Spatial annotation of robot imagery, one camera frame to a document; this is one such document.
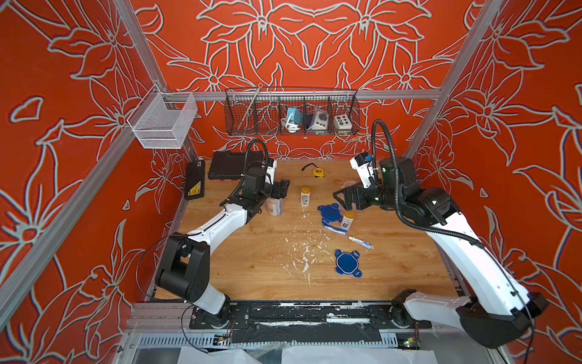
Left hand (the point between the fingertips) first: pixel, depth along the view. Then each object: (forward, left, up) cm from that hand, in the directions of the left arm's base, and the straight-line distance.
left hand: (281, 178), depth 87 cm
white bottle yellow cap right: (-10, -27, -12) cm, 31 cm away
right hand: (-15, -20, +13) cm, 28 cm away
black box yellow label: (+11, +45, -18) cm, 49 cm away
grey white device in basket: (+23, -15, +12) cm, 30 cm away
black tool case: (+26, +32, -22) cm, 46 cm away
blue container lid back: (-3, -22, -19) cm, 29 cm away
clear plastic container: (-5, +2, -13) cm, 14 cm away
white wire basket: (+19, +52, +11) cm, 57 cm away
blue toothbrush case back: (-8, -23, -20) cm, 32 cm away
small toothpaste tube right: (-17, -34, -19) cm, 42 cm away
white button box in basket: (+25, -25, +10) cm, 36 cm away
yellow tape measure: (+21, -17, -18) cm, 33 cm away
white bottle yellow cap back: (+1, -10, -13) cm, 16 cm away
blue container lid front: (-25, -27, -19) cm, 41 cm away
